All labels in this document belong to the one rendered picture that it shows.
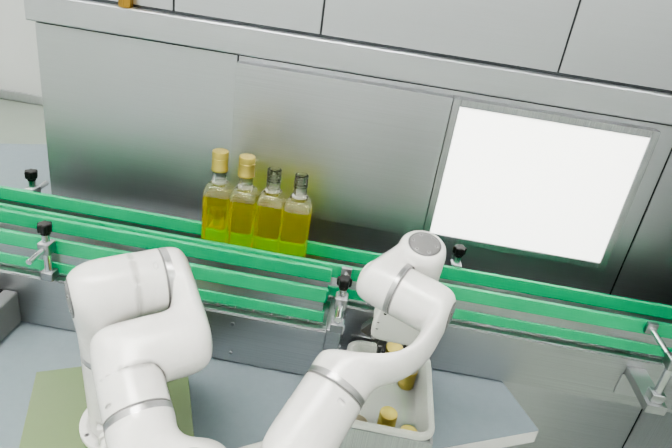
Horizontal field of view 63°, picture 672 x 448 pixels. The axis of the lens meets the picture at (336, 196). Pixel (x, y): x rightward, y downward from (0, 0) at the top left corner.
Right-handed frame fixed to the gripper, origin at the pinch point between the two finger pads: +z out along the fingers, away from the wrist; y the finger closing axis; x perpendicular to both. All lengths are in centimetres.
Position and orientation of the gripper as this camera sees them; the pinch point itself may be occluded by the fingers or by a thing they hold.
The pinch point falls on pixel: (393, 351)
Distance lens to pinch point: 106.1
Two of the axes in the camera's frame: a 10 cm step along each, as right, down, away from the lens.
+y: -9.8, -1.8, 0.7
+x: -1.7, 6.3, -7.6
